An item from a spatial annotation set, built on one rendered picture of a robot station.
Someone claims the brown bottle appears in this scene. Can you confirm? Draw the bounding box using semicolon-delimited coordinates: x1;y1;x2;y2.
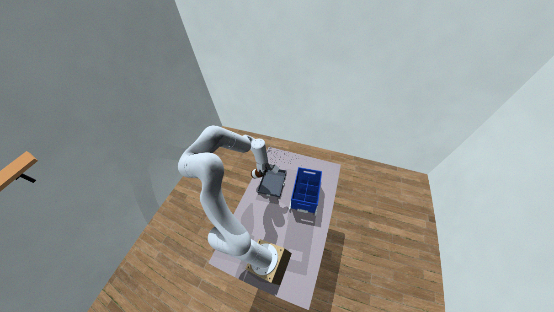
251;169;264;178

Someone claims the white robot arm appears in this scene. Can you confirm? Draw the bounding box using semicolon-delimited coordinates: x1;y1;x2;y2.
178;126;278;275

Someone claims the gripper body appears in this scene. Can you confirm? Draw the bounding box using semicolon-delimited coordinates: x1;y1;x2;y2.
256;160;268;173

